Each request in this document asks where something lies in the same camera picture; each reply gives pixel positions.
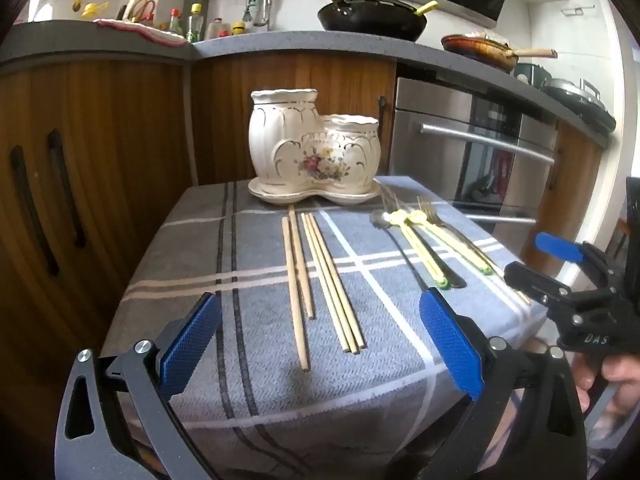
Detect light bamboo chopstick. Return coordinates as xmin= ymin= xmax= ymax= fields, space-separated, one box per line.
xmin=304 ymin=214 xmax=359 ymax=354
xmin=300 ymin=214 xmax=350 ymax=352
xmin=307 ymin=214 xmax=366 ymax=349

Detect dark wooden chopstick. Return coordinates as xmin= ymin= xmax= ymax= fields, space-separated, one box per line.
xmin=288 ymin=205 xmax=316 ymax=318
xmin=281 ymin=217 xmax=310 ymax=372

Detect steel fork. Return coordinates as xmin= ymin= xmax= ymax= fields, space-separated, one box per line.
xmin=416 ymin=196 xmax=532 ymax=307
xmin=381 ymin=185 xmax=466 ymax=289

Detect yellow green plastic spoon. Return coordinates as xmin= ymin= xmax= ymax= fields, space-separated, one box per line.
xmin=382 ymin=210 xmax=449 ymax=289

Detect flower-bowl steel spoon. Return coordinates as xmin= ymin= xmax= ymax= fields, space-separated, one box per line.
xmin=370 ymin=210 xmax=427 ymax=292

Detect hanging kitchen utensils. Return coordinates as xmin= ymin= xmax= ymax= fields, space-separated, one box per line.
xmin=242 ymin=0 xmax=272 ymax=30

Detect person's right hand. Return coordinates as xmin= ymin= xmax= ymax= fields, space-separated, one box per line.
xmin=570 ymin=351 xmax=640 ymax=418

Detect stainless steel oven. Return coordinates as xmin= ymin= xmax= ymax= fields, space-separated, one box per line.
xmin=390 ymin=78 xmax=556 ymax=255

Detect grey plaid tablecloth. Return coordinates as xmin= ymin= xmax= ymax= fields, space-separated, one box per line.
xmin=98 ymin=174 xmax=551 ymax=480

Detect gas stove grate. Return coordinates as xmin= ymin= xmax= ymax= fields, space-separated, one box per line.
xmin=512 ymin=63 xmax=617 ymax=136

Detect cream floral ceramic utensil holder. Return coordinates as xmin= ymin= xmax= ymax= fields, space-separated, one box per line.
xmin=248 ymin=89 xmax=381 ymax=205

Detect black wok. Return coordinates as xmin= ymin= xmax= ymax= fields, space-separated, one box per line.
xmin=317 ymin=0 xmax=438 ymax=42

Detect red white dish cloth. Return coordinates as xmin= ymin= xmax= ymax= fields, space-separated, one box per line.
xmin=93 ymin=18 xmax=188 ymax=48

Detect sauce bottle yellow cap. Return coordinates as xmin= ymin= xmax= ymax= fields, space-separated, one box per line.
xmin=186 ymin=2 xmax=204 ymax=44

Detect sauce bottle red cap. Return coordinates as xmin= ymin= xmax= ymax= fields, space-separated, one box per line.
xmin=168 ymin=8 xmax=183 ymax=36

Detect oven handle bar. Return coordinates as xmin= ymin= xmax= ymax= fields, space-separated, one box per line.
xmin=420 ymin=124 xmax=554 ymax=165

